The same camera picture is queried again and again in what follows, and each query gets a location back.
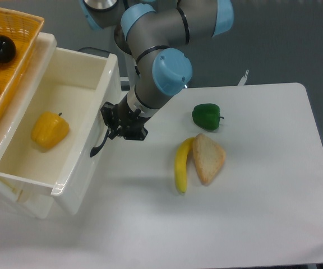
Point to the black round fruit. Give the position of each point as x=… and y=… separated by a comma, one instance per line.
x=7, y=49

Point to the green bell pepper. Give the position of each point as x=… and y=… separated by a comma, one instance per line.
x=207, y=116

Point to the orange woven basket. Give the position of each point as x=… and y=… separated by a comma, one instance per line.
x=18, y=34

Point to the white drawer cabinet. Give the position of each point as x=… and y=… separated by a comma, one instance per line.
x=18, y=194

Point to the yellow bell pepper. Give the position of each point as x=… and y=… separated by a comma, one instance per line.
x=49, y=130

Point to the yellow banana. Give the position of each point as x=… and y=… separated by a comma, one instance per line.
x=180, y=164

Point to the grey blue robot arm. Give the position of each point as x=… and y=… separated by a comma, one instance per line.
x=153, y=39

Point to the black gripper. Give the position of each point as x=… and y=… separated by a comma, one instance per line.
x=123, y=122

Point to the bread slice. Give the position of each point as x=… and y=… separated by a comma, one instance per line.
x=209, y=158

